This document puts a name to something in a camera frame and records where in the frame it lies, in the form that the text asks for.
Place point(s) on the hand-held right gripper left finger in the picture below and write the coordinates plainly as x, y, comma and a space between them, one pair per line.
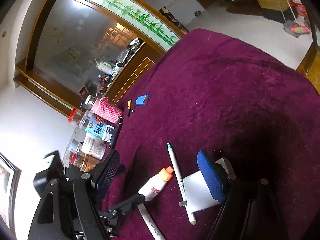
107, 170

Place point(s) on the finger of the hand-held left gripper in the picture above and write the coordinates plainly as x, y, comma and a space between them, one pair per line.
127, 202
110, 223

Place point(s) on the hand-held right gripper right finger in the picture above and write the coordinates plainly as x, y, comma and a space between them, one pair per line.
210, 177

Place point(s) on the white notepad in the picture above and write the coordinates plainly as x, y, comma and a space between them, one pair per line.
197, 192

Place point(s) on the white bottle with orange cap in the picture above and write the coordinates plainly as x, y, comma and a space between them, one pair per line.
152, 187

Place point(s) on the white printed pen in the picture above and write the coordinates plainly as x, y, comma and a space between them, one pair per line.
150, 222

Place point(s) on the white pen with clip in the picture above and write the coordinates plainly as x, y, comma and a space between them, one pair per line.
178, 177

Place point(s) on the grey metal clip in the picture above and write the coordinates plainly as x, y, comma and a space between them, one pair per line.
225, 163

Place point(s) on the amber jar with red lid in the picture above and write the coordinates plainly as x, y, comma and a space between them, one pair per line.
83, 162

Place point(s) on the white plastic jar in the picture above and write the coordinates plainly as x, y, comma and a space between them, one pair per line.
93, 148

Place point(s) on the black flat box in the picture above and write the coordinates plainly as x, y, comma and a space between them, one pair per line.
117, 131

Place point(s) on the blue printed box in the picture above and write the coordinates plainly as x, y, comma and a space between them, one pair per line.
96, 127

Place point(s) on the clear jar with red lid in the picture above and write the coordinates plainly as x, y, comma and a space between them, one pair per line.
77, 118

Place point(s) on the pink knitted cup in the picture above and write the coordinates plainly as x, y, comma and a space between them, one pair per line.
107, 110

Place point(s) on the orange and black pen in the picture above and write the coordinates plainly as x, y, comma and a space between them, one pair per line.
129, 107

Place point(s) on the glass jar with silver lid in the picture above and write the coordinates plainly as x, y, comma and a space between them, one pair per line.
90, 101

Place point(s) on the blue plastic box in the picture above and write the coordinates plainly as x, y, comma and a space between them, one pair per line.
143, 100

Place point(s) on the purple tablecloth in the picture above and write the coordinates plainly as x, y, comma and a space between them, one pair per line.
225, 92

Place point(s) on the wooden mirror cabinet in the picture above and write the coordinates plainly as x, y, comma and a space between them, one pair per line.
62, 50

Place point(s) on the wooden counter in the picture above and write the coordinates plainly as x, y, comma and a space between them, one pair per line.
311, 65

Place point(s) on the bamboo print glass panel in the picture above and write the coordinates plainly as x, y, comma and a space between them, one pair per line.
130, 12

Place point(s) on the colourful broom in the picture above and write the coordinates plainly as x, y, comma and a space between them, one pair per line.
298, 29

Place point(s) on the white bucket with red label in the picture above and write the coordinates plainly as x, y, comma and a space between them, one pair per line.
298, 5

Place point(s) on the framed wall picture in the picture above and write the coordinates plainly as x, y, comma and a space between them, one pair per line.
8, 187

